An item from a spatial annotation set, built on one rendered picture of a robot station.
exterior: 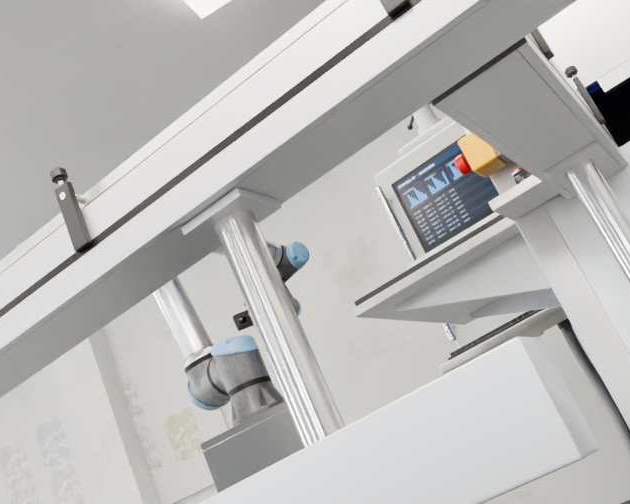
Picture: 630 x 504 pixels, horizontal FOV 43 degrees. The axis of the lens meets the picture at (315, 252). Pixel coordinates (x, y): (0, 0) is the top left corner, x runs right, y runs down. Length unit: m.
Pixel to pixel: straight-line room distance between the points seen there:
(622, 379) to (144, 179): 0.95
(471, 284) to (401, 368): 2.98
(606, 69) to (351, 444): 1.02
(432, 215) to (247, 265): 1.90
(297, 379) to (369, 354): 3.87
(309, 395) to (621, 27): 1.04
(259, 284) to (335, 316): 3.92
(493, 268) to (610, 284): 0.27
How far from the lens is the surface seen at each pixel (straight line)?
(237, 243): 0.93
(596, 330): 1.56
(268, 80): 0.90
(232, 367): 2.03
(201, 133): 0.93
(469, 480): 0.78
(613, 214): 1.35
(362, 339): 4.76
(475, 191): 2.73
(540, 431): 0.76
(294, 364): 0.88
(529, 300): 2.21
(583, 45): 1.66
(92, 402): 5.28
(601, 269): 1.56
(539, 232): 1.59
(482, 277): 1.72
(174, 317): 2.21
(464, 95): 0.97
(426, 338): 4.66
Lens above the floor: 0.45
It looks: 19 degrees up
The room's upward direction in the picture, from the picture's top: 24 degrees counter-clockwise
